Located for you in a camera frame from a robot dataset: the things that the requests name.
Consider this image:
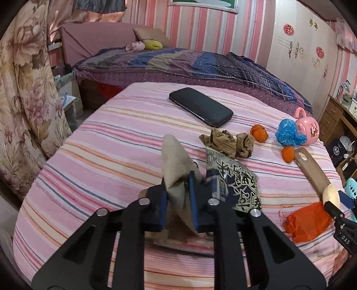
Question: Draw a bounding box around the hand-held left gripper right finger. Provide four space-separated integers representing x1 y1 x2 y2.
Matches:
187 171 327 290

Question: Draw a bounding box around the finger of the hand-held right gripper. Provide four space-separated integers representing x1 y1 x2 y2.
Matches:
324 201 349 221

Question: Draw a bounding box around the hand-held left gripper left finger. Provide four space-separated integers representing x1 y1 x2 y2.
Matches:
31 184 169 290

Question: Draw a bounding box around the pale yellow round piece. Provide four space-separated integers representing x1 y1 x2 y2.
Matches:
323 184 341 207

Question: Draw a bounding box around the light blue plastic basket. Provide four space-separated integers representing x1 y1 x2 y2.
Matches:
342 178 357 200

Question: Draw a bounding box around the wooden cutting board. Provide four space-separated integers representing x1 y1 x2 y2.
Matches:
294 147 332 198

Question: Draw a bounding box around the beige cloth rag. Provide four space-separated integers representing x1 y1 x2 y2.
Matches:
162 134 204 237

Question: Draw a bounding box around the brown stocking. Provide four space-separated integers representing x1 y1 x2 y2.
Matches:
199 128 255 159

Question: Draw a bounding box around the orange plastic bag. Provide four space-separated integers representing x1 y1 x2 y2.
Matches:
284 201 334 244

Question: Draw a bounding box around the black patterned cloth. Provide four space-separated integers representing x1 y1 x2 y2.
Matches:
206 149 262 212

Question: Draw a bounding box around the black printed box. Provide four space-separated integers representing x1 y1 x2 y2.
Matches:
332 139 349 168

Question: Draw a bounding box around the pink striped bed sheet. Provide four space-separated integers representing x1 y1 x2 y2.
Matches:
12 81 346 290

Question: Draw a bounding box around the orange tangerine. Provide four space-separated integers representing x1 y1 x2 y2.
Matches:
250 124 269 143
281 145 295 164

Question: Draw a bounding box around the blue plastic bag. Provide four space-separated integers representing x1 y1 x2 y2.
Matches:
275 118 304 147

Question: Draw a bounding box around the wooden desk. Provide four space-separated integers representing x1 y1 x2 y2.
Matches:
318 95 357 179

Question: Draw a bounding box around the black leather wallet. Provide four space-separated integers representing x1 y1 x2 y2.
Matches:
169 87 234 128

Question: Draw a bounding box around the purple dotted bed sheet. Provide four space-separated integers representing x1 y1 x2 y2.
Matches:
76 68 313 118

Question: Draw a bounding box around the red cloth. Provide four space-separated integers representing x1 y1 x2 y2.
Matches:
98 83 124 99

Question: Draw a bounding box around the patchwork quilt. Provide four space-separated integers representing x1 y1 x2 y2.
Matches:
72 47 313 112

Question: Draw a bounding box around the cardboard box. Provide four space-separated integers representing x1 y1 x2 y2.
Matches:
54 70 83 118

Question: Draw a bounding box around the yellow cushion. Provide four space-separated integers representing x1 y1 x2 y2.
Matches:
143 39 163 51

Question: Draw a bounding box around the pink plush toy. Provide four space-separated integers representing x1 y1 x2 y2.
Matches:
125 41 145 53

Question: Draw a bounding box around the white wardrobe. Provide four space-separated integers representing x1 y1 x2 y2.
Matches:
266 0 346 112

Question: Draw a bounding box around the beige pillow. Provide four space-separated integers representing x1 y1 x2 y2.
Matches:
133 27 170 48

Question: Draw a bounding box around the floral curtain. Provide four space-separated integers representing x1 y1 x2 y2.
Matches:
0 0 74 201

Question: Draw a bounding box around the pink curtain valance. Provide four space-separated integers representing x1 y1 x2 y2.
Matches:
336 17 357 53

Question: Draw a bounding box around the pink bed headboard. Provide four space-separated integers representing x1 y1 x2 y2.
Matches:
60 22 148 67

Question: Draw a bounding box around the hanging dark cloth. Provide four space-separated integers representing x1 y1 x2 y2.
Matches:
74 0 126 13

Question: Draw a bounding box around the framed wall picture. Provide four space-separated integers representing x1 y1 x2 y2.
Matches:
167 0 240 14

